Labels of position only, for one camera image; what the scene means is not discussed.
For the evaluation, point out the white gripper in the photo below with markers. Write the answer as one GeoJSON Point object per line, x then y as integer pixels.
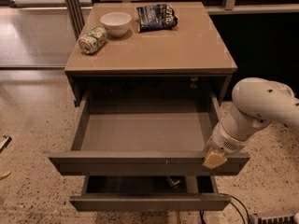
{"type": "Point", "coordinates": [224, 141]}

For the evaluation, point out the grey top drawer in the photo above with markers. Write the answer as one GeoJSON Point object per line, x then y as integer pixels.
{"type": "Point", "coordinates": [143, 134]}

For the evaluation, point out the grey drawer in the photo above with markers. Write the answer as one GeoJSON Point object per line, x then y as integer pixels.
{"type": "Point", "coordinates": [143, 134]}
{"type": "Point", "coordinates": [149, 194]}

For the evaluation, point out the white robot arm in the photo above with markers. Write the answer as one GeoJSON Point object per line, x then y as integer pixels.
{"type": "Point", "coordinates": [256, 103]}

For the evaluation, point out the silver can in drawer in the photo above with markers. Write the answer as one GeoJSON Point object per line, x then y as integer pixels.
{"type": "Point", "coordinates": [173, 182]}

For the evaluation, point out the brown drawer cabinet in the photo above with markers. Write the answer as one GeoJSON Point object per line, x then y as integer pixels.
{"type": "Point", "coordinates": [194, 48]}

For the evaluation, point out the grey bottom drawer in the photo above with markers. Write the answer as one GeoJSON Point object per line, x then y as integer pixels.
{"type": "Point", "coordinates": [149, 194]}

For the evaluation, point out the grey power strip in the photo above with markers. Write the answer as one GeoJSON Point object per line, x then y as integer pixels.
{"type": "Point", "coordinates": [271, 219]}

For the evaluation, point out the blue chip bag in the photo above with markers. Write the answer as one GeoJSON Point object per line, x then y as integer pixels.
{"type": "Point", "coordinates": [156, 17]}

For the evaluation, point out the white ceramic bowl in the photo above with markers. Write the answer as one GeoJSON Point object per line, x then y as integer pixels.
{"type": "Point", "coordinates": [116, 23]}

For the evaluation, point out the metal tool on floor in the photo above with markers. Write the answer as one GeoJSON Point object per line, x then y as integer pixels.
{"type": "Point", "coordinates": [5, 142]}

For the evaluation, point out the yellow object on floor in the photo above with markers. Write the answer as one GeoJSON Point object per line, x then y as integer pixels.
{"type": "Point", "coordinates": [5, 175]}

